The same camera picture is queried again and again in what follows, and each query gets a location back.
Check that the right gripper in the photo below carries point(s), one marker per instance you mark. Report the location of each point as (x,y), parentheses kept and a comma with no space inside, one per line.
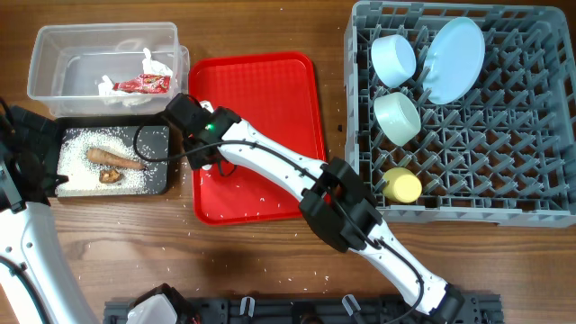
(194,160)

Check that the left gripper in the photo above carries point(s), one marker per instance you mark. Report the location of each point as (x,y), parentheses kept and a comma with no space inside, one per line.
(27,122)

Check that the white rice pile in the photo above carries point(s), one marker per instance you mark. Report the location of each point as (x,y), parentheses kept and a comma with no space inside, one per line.
(83,175)

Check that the brown root vegetable piece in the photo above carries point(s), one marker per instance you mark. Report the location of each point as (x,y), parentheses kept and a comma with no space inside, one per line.
(105,158)

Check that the red snack wrapper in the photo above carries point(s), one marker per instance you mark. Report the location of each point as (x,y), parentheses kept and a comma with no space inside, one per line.
(145,84)

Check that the brown food scrap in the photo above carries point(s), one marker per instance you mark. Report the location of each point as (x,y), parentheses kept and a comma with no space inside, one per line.
(110,176)

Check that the red plastic tray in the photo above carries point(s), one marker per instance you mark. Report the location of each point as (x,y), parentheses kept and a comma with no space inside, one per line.
(277,94)

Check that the pale green bowl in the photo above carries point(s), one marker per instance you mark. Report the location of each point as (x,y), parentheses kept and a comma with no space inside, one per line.
(398,117)

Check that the pale blue bowl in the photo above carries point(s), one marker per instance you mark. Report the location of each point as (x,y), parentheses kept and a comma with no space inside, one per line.
(393,59)

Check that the yellow plastic cup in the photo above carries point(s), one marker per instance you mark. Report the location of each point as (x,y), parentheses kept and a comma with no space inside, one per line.
(401,185)

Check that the large pale blue plate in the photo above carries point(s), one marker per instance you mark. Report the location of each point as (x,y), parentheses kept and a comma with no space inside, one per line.
(454,60)

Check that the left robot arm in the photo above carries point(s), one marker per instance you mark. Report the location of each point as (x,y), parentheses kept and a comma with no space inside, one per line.
(35,275)

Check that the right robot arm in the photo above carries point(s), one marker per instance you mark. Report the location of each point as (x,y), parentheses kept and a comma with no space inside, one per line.
(332,198)

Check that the black waste tray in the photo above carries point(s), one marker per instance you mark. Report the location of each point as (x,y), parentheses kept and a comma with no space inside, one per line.
(151,143)

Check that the clear plastic waste bin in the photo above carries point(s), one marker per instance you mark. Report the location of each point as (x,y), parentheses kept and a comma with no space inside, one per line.
(68,62)

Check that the grey-blue dishwasher rack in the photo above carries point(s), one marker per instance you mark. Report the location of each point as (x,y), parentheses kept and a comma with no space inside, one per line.
(505,151)

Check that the white crumpled tissue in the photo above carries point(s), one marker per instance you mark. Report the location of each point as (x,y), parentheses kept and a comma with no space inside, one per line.
(149,66)

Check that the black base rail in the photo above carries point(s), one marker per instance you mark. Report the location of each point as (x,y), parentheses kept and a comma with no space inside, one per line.
(477,309)

